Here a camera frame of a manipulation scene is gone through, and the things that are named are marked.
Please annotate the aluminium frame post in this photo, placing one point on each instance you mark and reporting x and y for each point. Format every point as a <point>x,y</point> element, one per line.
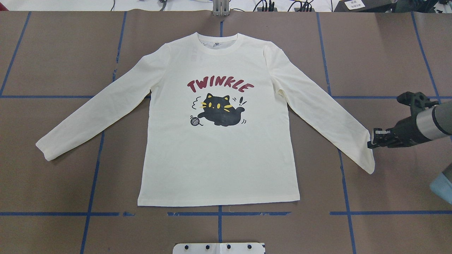
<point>221,8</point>

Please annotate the black labelled box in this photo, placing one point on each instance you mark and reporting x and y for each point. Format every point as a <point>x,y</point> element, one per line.
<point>368,6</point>

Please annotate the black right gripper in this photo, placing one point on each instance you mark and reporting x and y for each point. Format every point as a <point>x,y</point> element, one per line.
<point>406,128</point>

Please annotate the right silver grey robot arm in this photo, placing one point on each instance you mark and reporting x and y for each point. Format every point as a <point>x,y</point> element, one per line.
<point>429,123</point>

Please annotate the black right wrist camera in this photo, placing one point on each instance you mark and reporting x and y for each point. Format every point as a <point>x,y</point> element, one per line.
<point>416,101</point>

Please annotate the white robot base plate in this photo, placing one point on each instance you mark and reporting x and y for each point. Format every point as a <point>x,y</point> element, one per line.
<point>220,248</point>

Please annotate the cream long-sleeve cat shirt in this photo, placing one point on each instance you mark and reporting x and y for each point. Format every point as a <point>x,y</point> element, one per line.
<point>219,128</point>

